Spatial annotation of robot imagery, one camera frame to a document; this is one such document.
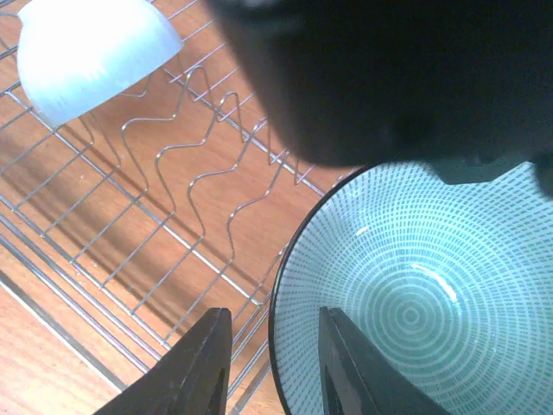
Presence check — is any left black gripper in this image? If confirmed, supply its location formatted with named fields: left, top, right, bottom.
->
left=207, top=1, right=552, bottom=195

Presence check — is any teal patterned bowl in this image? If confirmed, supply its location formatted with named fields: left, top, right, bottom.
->
left=269, top=162, right=552, bottom=414

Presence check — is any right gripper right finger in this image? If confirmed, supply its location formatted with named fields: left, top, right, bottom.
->
left=318, top=307, right=447, bottom=415

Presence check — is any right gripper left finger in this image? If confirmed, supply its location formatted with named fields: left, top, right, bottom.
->
left=97, top=308, right=232, bottom=415

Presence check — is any metal wire dish rack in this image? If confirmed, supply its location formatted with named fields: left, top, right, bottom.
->
left=1, top=1, right=346, bottom=414

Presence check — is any white ceramic bowl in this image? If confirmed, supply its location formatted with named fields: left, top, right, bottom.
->
left=17, top=1, right=183, bottom=128

